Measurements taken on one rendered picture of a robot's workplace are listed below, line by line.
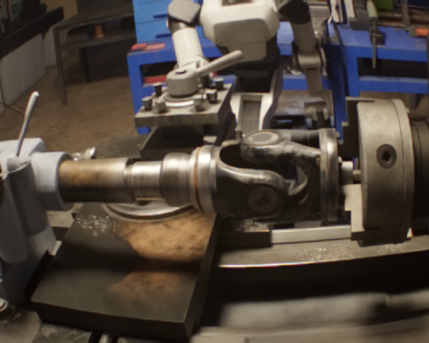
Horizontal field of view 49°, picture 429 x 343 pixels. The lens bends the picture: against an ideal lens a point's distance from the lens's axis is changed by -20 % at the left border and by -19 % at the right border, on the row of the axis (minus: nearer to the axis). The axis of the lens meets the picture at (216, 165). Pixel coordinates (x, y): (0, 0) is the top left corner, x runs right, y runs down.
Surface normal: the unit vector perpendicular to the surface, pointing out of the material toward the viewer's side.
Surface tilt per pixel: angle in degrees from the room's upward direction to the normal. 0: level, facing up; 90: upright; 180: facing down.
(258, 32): 112
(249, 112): 55
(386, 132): 32
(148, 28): 90
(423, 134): 17
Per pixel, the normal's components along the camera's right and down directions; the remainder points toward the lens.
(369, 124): -0.18, -0.58
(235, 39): -0.04, 0.76
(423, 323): -0.19, -0.24
